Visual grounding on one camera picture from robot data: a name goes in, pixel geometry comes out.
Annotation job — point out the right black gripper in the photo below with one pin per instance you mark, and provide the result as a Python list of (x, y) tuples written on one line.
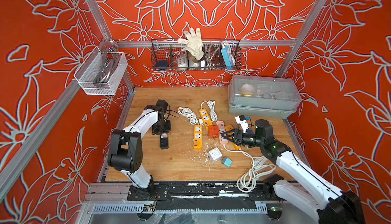
[(237, 140)]

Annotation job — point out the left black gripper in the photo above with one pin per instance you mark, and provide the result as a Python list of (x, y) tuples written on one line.
[(166, 130)]

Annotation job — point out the black power strip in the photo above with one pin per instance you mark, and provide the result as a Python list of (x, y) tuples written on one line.
[(164, 141)]

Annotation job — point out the teal cube plug adapter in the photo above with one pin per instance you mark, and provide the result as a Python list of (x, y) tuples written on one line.
[(227, 162)]

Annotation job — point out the red cube plug adapter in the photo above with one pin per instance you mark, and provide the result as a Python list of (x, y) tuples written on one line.
[(213, 132)]

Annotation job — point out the white cube plug adapter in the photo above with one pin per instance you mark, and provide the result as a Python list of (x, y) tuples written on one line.
[(215, 155)]

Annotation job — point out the yellow strip with teal plug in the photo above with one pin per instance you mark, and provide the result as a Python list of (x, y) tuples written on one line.
[(197, 137)]

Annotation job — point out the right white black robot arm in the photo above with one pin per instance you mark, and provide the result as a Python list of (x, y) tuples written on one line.
[(322, 201)]

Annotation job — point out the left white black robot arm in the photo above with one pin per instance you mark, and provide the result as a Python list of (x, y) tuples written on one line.
[(126, 151)]

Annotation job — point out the white socket in basket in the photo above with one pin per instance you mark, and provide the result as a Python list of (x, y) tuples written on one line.
[(182, 62)]

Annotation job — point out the grey lidded plastic box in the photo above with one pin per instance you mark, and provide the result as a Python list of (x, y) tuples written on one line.
[(263, 96)]

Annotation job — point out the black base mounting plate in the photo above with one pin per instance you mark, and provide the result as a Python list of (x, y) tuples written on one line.
[(166, 190)]

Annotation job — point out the dark blue round object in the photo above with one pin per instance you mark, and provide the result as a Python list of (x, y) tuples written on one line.
[(162, 65)]

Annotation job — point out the light blue power strip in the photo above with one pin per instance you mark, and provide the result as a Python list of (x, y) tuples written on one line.
[(227, 55)]

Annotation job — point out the white work glove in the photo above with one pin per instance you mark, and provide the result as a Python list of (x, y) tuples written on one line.
[(193, 43)]

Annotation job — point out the black wire wall basket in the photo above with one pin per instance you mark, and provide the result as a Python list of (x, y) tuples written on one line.
[(205, 55)]

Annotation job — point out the white wire mesh basket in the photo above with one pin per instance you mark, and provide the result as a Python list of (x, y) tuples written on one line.
[(102, 73)]

